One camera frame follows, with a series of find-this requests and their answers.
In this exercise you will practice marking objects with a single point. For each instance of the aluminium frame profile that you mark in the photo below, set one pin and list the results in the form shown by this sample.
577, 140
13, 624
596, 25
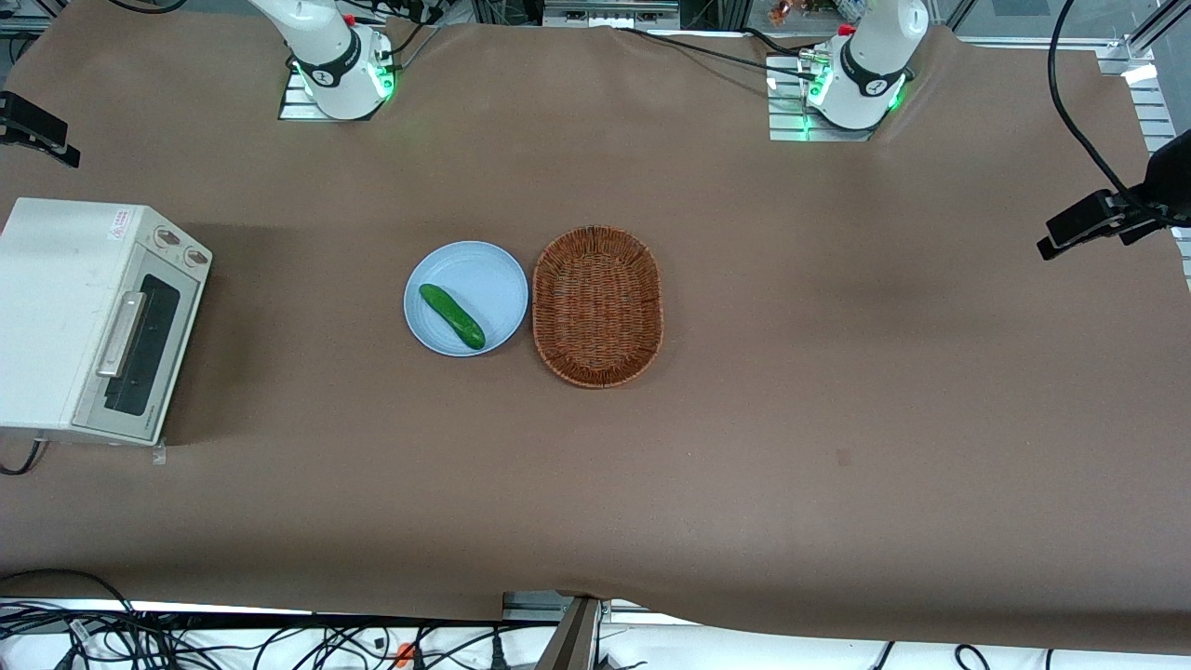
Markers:
1158, 102
577, 633

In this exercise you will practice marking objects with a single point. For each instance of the brown table cloth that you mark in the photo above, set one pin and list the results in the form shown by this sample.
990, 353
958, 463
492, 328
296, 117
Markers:
837, 326

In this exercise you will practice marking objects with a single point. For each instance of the brown wicker basket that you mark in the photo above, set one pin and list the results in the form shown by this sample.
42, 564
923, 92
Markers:
597, 307

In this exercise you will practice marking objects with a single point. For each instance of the black clamp mount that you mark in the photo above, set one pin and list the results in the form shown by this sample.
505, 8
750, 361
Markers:
1089, 219
33, 126

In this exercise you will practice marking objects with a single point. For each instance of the green cucumber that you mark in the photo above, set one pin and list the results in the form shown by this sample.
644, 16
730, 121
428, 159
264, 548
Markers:
451, 316

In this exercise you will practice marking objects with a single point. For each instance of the clear plastic stopper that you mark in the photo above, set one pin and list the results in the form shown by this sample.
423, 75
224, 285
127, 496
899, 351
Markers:
158, 454

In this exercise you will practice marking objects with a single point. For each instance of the white toaster oven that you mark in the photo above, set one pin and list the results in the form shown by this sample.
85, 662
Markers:
56, 307

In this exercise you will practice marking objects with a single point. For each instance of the light blue plate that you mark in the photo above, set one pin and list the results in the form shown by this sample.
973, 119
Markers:
475, 279

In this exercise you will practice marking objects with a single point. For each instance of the oven door with dark window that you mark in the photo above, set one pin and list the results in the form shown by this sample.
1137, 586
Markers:
153, 344

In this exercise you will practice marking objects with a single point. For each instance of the silver oven knob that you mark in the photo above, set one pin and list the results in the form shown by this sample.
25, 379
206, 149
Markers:
196, 257
167, 236

